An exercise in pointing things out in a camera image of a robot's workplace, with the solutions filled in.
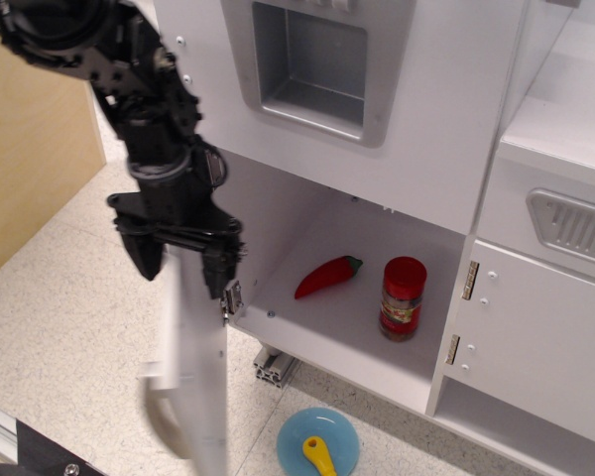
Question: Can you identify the light blue plate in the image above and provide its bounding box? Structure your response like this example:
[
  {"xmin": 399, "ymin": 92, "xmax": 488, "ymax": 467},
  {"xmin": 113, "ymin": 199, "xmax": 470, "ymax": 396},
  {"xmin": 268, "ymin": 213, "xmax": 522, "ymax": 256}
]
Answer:
[{"xmin": 277, "ymin": 408, "xmax": 360, "ymax": 475}]

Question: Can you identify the brass cabinet hinge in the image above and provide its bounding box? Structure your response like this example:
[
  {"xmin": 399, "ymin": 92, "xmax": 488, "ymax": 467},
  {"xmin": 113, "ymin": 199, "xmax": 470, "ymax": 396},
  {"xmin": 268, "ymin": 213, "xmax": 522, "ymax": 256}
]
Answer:
[
  {"xmin": 461, "ymin": 260, "xmax": 480, "ymax": 300},
  {"xmin": 445, "ymin": 334, "xmax": 460, "ymax": 365}
]

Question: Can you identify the white toy fridge cabinet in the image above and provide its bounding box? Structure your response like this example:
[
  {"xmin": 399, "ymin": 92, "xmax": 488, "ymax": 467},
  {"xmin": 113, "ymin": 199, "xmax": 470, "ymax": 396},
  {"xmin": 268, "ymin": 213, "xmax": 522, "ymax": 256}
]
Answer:
[{"xmin": 156, "ymin": 1, "xmax": 530, "ymax": 413}]

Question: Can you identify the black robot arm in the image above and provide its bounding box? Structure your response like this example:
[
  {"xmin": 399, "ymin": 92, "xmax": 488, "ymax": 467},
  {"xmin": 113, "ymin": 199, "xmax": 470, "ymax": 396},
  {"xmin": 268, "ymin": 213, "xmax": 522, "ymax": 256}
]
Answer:
[{"xmin": 0, "ymin": 1, "xmax": 243, "ymax": 298}]

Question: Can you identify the white toy oven cabinet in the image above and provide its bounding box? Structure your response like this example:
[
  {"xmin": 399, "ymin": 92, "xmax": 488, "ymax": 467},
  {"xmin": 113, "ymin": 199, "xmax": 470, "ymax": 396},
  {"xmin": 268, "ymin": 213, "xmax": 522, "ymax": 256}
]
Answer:
[{"xmin": 427, "ymin": 1, "xmax": 595, "ymax": 475}]

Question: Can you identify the upper brass cabinet hinge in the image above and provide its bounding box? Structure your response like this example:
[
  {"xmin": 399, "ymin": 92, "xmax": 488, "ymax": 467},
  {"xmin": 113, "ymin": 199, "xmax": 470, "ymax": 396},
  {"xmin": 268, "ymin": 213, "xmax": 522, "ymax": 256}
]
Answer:
[{"xmin": 461, "ymin": 260, "xmax": 480, "ymax": 300}]

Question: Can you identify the red toy chili pepper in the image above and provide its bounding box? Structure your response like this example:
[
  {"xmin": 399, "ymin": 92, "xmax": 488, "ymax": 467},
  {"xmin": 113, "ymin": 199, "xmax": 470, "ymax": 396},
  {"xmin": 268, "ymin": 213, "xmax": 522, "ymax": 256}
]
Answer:
[{"xmin": 294, "ymin": 255, "xmax": 363, "ymax": 299}]

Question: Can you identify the red lid spice jar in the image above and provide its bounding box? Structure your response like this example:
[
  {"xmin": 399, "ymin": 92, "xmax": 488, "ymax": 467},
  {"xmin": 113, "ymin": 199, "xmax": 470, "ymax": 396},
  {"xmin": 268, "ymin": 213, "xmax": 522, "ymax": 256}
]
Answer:
[{"xmin": 379, "ymin": 256, "xmax": 427, "ymax": 342}]

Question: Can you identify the grey oven vent panel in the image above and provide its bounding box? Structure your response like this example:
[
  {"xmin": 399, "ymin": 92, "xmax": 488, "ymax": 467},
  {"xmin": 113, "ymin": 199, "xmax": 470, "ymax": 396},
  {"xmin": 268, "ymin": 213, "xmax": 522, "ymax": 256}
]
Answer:
[{"xmin": 526, "ymin": 188, "xmax": 595, "ymax": 263}]

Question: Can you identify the aluminium extrusion foot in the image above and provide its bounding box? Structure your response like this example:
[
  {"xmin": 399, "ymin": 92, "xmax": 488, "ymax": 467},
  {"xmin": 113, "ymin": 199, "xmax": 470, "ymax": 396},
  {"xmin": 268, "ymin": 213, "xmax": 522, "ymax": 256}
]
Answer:
[{"xmin": 253, "ymin": 347, "xmax": 298, "ymax": 389}]

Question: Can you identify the light plywood panel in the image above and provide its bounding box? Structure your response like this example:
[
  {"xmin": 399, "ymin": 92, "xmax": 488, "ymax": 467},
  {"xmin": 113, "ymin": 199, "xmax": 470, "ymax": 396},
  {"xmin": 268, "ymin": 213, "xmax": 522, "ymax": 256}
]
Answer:
[{"xmin": 0, "ymin": 44, "xmax": 105, "ymax": 268}]

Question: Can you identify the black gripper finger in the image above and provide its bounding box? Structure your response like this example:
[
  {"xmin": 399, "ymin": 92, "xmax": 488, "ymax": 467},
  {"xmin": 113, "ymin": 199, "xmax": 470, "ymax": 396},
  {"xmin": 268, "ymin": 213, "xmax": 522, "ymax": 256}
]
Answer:
[
  {"xmin": 121, "ymin": 232, "xmax": 164, "ymax": 281},
  {"xmin": 201, "ymin": 247, "xmax": 240, "ymax": 299}
]

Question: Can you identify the lower brass cabinet hinge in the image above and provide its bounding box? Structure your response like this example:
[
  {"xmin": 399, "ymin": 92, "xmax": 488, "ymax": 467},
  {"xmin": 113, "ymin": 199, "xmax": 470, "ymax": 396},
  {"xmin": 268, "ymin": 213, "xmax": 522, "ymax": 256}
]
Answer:
[{"xmin": 445, "ymin": 334, "xmax": 460, "ymax": 365}]

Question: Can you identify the lower metal door hinge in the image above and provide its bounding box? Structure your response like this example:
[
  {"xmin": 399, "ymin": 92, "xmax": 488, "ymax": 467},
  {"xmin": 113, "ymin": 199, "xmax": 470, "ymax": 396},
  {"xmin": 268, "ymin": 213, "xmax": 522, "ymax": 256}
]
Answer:
[{"xmin": 220, "ymin": 281, "xmax": 244, "ymax": 326}]

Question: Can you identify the white fridge door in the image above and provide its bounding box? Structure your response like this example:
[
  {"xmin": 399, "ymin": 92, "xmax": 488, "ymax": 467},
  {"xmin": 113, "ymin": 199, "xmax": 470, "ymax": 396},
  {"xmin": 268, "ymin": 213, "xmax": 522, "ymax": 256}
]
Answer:
[{"xmin": 165, "ymin": 247, "xmax": 228, "ymax": 475}]

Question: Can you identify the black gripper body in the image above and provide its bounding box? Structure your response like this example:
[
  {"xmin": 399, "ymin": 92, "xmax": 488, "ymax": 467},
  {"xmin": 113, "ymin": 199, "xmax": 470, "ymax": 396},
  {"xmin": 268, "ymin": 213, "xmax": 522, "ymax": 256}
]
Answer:
[{"xmin": 107, "ymin": 166, "xmax": 245, "ymax": 262}]

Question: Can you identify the grey fridge door handle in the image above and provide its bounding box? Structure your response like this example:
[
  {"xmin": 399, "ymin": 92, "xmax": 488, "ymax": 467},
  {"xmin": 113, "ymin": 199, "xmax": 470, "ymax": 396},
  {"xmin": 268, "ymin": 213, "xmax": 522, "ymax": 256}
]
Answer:
[{"xmin": 140, "ymin": 362, "xmax": 192, "ymax": 460}]

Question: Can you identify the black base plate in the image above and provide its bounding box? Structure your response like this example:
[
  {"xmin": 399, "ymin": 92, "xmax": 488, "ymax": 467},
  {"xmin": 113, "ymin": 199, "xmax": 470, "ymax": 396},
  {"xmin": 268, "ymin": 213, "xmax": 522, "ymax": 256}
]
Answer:
[{"xmin": 16, "ymin": 420, "xmax": 104, "ymax": 476}]

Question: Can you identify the yellow toy utensil handle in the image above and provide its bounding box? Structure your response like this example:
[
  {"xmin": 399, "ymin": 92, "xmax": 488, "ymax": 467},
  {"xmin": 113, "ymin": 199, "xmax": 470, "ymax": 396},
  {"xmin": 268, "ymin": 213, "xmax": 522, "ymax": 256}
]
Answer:
[{"xmin": 302, "ymin": 435, "xmax": 337, "ymax": 476}]

